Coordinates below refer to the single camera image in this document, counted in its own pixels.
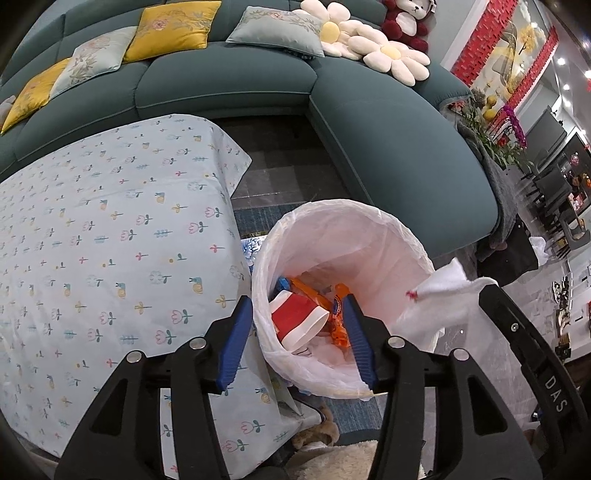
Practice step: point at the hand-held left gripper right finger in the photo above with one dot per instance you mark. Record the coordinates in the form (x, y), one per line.
(360, 346)

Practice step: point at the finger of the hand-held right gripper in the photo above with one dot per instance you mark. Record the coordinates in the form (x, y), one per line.
(503, 314)

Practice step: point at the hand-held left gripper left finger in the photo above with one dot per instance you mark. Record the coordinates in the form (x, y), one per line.
(233, 346)

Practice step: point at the large orange bag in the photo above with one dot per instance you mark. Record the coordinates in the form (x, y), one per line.
(339, 332)

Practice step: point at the white cloth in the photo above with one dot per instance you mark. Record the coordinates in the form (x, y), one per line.
(452, 286)

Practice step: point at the red and white paper cup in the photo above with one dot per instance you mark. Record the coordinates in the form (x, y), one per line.
(295, 316)

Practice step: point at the blue wrapper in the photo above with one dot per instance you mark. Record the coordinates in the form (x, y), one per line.
(282, 285)

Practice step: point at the small orange bag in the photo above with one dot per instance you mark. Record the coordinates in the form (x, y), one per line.
(304, 288)

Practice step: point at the bin with white liner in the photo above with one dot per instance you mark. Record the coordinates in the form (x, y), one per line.
(351, 240)

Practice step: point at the black bag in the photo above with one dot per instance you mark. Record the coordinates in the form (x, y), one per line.
(512, 258)

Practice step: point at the white plastic bag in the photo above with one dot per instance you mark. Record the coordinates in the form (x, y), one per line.
(545, 249)

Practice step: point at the tan fluffy toy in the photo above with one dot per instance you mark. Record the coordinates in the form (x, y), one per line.
(318, 431)

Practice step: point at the blue white patterned bag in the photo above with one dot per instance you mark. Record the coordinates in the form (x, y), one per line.
(251, 251)

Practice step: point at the cream fluffy fleece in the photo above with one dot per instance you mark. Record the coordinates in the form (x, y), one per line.
(341, 461)

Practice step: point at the grey blanket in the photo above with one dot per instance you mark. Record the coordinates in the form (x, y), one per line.
(503, 194)

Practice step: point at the dark dining chairs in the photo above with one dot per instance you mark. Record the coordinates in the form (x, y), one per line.
(554, 184)

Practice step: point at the floral light blue tablecloth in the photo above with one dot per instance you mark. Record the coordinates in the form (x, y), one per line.
(115, 207)

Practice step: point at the green potted plant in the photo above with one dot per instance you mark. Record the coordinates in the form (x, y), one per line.
(480, 129)

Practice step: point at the purple potted orchid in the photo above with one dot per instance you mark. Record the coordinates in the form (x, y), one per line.
(515, 124)

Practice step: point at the teal corner sofa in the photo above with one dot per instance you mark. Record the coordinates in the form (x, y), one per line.
(392, 138)

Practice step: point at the white flower cushion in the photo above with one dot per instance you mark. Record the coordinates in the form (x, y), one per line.
(392, 55)
(330, 30)

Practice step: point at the red plush bear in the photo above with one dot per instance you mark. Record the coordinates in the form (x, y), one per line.
(401, 23)

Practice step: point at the light blue embroidered cushion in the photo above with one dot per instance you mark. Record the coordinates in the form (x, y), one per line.
(92, 60)
(277, 30)

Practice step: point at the yellow embroidered cushion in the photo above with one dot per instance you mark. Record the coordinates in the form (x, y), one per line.
(32, 97)
(171, 27)

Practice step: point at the red lattice wall trim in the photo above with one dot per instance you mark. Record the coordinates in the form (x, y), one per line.
(475, 41)

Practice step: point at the golden tree wall mural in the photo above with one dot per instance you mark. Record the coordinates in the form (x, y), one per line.
(517, 37)

